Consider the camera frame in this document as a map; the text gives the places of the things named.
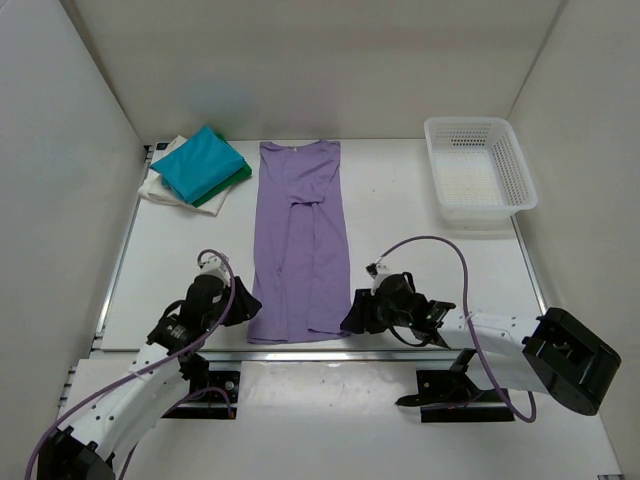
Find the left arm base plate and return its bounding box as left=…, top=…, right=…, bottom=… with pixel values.
left=162, top=355, right=241, bottom=420

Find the white folded t shirt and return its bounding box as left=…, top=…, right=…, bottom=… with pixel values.
left=138, top=136, right=230, bottom=217

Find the purple t shirt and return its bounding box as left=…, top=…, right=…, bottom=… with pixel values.
left=247, top=140, right=351, bottom=344

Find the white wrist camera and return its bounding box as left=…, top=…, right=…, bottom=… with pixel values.
left=197, top=250, right=230, bottom=281
left=365, top=262, right=392, bottom=294

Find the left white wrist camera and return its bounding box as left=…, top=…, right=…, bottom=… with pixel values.
left=197, top=250, right=230, bottom=281

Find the white plastic basket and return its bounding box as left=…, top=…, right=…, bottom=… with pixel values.
left=424, top=116, right=538, bottom=226

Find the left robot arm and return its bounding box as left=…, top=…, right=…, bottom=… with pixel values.
left=25, top=268, right=261, bottom=479

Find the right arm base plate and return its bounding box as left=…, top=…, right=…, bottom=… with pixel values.
left=395, top=349, right=514, bottom=423

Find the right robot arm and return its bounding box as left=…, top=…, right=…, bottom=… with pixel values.
left=341, top=272, right=621, bottom=416

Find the green folded t shirt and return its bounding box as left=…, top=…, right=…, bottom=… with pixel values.
left=188, top=127, right=252, bottom=207

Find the teal folded t shirt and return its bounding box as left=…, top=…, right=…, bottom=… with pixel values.
left=151, top=126, right=252, bottom=207

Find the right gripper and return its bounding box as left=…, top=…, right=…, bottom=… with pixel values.
left=341, top=290, right=411, bottom=336

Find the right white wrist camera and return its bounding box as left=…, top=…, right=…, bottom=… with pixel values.
left=365, top=262, right=392, bottom=294

